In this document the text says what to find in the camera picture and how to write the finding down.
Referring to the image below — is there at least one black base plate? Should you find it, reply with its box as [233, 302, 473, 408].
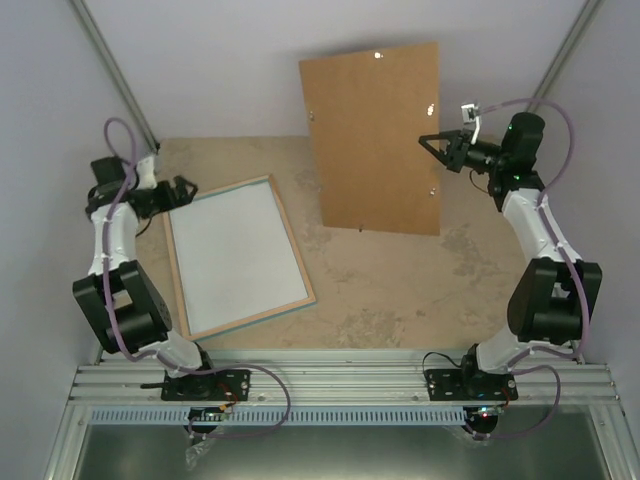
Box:
[160, 370, 251, 403]
[424, 369, 519, 402]

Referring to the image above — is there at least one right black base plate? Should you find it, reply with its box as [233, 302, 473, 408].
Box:
[424, 369, 519, 402]

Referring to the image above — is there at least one left aluminium corner post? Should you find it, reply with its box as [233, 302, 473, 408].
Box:
[68, 0, 160, 153]

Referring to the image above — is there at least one circuit board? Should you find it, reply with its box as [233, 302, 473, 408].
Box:
[187, 405, 233, 423]
[469, 404, 504, 418]

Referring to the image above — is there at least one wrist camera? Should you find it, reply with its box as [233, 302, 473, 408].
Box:
[461, 102, 482, 145]
[136, 154, 157, 190]

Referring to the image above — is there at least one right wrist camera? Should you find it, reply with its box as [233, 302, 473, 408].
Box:
[461, 102, 482, 145]

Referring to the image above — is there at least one right circuit board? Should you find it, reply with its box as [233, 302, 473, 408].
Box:
[469, 404, 504, 418]

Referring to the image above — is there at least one wooden teal picture frame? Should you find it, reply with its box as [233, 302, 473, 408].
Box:
[163, 173, 318, 344]

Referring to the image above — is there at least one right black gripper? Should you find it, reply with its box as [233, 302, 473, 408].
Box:
[421, 129, 508, 173]

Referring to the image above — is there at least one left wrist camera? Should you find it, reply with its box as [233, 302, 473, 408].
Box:
[136, 154, 157, 190]

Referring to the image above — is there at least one brown cardboard backing board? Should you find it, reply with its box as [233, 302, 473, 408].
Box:
[299, 42, 441, 236]

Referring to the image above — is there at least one grey slotted cable duct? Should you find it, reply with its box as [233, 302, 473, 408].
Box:
[89, 406, 466, 427]

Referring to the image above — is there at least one right aluminium corner post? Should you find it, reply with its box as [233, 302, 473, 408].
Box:
[533, 0, 605, 98]

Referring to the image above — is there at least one left circuit board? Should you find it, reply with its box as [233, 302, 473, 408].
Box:
[187, 405, 233, 423]

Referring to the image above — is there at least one aluminium rail beam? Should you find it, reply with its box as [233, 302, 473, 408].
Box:
[68, 349, 620, 407]

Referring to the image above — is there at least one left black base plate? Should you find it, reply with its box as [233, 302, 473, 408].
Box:
[160, 370, 251, 403]

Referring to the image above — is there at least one aluminium corner post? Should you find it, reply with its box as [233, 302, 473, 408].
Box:
[533, 0, 605, 98]
[68, 0, 160, 153]

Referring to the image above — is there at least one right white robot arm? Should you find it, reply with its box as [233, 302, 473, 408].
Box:
[419, 112, 602, 401]

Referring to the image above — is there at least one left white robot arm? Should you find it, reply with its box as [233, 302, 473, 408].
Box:
[72, 154, 219, 401]

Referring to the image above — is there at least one clear plastic bag scrap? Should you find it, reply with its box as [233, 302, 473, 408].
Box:
[185, 439, 215, 471]

